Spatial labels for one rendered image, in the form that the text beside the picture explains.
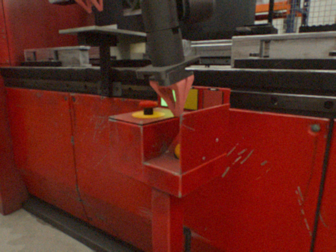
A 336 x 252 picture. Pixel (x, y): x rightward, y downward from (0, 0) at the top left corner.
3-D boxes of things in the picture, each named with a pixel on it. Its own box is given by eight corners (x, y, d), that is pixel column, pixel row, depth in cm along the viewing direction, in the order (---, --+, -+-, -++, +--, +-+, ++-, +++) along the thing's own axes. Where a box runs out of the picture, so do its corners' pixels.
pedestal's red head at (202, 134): (110, 169, 58) (105, 88, 54) (159, 151, 70) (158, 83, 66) (180, 199, 45) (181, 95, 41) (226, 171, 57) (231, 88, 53)
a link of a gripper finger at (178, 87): (207, 108, 49) (201, 59, 46) (184, 124, 45) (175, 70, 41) (179, 105, 54) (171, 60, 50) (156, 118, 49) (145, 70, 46)
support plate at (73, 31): (59, 33, 88) (58, 30, 87) (114, 39, 109) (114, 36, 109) (94, 29, 78) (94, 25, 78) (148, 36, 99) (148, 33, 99)
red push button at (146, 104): (135, 117, 57) (135, 101, 56) (148, 115, 60) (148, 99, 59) (148, 120, 54) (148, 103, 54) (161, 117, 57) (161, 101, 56)
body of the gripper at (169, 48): (202, 65, 47) (197, 22, 44) (165, 83, 40) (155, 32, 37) (174, 65, 51) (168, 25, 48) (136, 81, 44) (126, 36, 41)
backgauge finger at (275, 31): (223, 34, 88) (223, 19, 87) (247, 40, 109) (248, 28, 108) (259, 32, 81) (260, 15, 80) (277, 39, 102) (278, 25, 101)
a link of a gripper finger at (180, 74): (200, 113, 48) (192, 62, 44) (175, 129, 43) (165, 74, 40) (171, 109, 52) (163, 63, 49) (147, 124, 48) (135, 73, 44)
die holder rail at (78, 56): (25, 66, 149) (23, 49, 147) (35, 66, 154) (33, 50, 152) (81, 66, 122) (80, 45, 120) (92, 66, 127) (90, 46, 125)
